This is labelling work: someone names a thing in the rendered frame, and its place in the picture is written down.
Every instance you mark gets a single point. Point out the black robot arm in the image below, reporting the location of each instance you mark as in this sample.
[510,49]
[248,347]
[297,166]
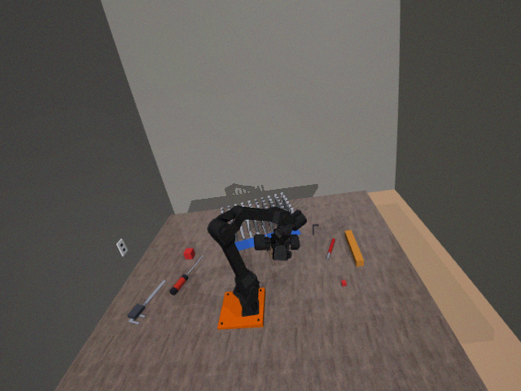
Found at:
[246,283]

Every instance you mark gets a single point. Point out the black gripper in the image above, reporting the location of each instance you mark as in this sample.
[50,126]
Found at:
[263,243]

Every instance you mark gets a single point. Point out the orange flat bar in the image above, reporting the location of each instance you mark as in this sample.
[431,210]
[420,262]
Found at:
[354,248]

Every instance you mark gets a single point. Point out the blue flat strip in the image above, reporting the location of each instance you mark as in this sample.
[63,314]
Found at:
[249,243]

